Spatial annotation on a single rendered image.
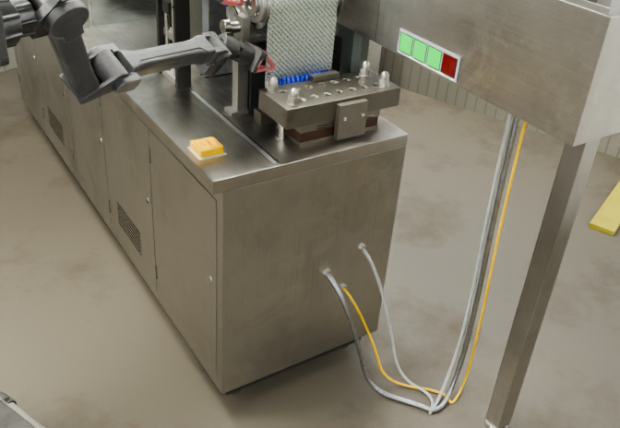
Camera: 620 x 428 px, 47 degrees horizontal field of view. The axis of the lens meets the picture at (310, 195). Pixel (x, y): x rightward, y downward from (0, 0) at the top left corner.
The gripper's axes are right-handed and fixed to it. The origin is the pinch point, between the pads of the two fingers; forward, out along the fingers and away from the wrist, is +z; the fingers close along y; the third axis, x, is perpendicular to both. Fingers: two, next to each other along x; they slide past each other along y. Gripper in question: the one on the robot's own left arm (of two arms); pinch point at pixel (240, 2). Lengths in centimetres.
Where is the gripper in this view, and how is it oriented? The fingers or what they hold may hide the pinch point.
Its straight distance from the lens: 209.3
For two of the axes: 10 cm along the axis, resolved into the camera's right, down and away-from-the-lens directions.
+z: 6.6, 3.1, 6.8
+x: 5.3, -8.4, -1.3
